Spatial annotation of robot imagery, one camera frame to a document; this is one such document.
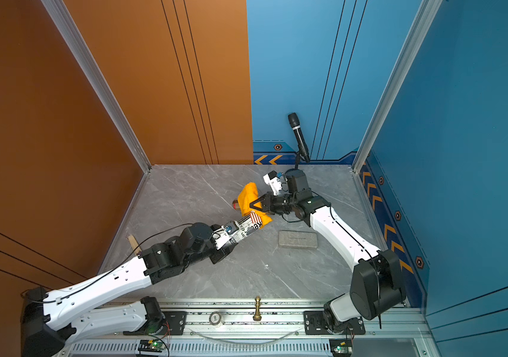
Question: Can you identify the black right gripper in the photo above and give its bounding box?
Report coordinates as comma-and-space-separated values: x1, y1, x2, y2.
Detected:
250, 192, 300, 215

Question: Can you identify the yellow microfibre cloth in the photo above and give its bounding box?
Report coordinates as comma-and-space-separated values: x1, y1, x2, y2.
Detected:
237, 180, 273, 228

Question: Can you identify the grey eyeglass case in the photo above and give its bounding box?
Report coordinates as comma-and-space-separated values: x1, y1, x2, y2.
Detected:
278, 231, 318, 249

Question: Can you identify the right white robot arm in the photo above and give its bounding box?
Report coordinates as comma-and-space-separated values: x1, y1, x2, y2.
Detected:
248, 191, 407, 333

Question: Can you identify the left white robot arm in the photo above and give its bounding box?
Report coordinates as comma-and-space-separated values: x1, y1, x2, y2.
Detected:
21, 223, 245, 356

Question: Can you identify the black microphone stand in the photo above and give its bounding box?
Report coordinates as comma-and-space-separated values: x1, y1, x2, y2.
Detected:
290, 152, 305, 171

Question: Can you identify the wooden folding fan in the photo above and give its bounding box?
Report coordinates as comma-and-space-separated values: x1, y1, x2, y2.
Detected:
127, 234, 142, 255

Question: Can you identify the black microphone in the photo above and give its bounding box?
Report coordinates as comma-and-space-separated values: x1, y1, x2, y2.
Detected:
288, 112, 311, 163

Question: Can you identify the brass chess piece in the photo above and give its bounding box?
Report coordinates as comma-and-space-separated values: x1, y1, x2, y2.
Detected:
253, 296, 262, 322

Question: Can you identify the left green circuit board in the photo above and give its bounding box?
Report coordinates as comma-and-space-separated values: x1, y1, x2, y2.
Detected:
137, 339, 168, 356

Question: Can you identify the green circuit board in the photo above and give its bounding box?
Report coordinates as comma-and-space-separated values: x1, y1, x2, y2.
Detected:
328, 339, 353, 357
137, 339, 168, 356

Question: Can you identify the right green circuit board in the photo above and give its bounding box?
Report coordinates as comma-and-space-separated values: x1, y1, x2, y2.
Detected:
328, 339, 353, 357

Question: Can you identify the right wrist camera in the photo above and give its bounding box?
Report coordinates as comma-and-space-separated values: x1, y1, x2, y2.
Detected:
262, 168, 311, 196

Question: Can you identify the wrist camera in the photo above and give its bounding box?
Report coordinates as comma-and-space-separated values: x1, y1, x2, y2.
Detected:
212, 221, 239, 250
262, 168, 311, 196

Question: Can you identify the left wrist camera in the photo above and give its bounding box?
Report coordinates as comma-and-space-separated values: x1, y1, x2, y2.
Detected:
212, 221, 239, 250

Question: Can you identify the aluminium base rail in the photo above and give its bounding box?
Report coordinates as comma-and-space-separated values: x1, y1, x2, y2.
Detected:
59, 299, 439, 356

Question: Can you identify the aluminium corner post right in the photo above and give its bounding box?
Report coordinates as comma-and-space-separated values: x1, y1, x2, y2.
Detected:
352, 0, 443, 174

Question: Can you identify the aluminium corner post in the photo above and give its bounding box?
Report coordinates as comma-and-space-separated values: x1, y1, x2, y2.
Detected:
352, 0, 443, 174
41, 0, 151, 174

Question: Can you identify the aluminium corner post left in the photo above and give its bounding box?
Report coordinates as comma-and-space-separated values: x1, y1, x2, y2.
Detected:
41, 0, 151, 174

